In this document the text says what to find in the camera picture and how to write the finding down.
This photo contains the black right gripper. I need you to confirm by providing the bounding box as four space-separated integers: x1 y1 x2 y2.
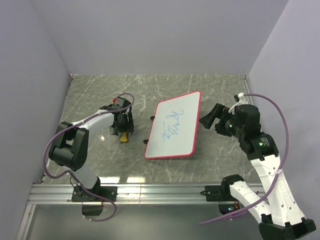
198 102 245 139

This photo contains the yellow black bone eraser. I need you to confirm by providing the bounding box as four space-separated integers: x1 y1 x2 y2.
120 132 128 143

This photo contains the pink framed whiteboard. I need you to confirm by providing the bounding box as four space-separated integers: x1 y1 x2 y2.
144 90 202 160

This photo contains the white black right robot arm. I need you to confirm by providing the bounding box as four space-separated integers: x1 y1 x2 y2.
199 103 317 240

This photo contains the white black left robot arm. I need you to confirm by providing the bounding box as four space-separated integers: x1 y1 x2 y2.
44 98 134 202

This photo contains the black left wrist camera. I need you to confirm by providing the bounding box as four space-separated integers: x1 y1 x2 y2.
113 97 131 109

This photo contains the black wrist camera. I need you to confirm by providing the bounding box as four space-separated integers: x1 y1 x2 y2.
235 104 260 128
113 97 131 109

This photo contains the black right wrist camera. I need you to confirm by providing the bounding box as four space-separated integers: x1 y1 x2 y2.
235 104 260 128

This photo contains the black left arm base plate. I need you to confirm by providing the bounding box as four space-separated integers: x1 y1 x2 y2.
71 185 118 203

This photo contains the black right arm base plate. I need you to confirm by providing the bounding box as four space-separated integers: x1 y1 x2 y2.
200 185 237 202

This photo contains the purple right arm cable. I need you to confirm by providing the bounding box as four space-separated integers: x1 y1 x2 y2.
198 92 289 226

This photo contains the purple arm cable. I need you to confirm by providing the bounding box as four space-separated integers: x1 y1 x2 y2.
43 93 135 223
198 92 289 226

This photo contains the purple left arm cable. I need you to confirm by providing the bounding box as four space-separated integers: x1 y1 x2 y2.
43 93 135 223

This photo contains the aluminium mounting rail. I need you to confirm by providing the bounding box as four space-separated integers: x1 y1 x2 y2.
26 182 270 206

